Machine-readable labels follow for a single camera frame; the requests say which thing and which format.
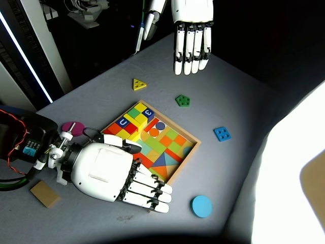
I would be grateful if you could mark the blue square peg block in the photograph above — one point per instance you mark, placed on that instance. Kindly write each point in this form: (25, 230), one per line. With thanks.
(222, 133)

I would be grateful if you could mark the yellow triangle peg block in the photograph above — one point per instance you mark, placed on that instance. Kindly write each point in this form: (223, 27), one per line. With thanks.
(139, 84)

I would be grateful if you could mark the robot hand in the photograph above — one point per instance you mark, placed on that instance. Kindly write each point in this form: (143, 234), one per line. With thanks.
(101, 170)
(193, 12)

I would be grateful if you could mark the white equipment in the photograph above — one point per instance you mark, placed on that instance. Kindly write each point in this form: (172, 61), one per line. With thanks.
(83, 15)

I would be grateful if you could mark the magenta round disc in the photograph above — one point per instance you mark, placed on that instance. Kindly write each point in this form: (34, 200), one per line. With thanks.
(78, 129)

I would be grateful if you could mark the grey table cloth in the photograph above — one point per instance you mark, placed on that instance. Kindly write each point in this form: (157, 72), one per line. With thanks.
(228, 178)

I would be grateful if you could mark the blue round disc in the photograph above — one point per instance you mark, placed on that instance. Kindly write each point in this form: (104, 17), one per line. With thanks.
(201, 206)

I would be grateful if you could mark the white vertical post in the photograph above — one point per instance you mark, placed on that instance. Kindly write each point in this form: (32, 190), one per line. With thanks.
(45, 38)

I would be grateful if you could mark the green pentagon peg block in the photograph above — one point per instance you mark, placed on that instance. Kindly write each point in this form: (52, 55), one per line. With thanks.
(183, 101)

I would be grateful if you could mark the green and white pole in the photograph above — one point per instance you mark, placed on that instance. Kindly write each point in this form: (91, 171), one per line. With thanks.
(140, 30)

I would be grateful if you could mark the wooden tray with printed floor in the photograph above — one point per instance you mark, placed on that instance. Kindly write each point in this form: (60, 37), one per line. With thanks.
(188, 155)

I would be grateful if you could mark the white light strip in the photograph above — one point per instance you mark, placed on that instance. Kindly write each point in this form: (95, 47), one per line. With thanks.
(25, 56)

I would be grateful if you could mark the tan rounded board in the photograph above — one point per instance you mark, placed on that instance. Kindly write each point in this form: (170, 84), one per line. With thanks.
(313, 190)

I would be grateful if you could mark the flat wooden plank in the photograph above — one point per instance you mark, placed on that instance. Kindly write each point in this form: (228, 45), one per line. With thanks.
(44, 193)

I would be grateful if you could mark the white frame panel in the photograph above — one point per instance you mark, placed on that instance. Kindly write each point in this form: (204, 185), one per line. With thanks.
(12, 89)

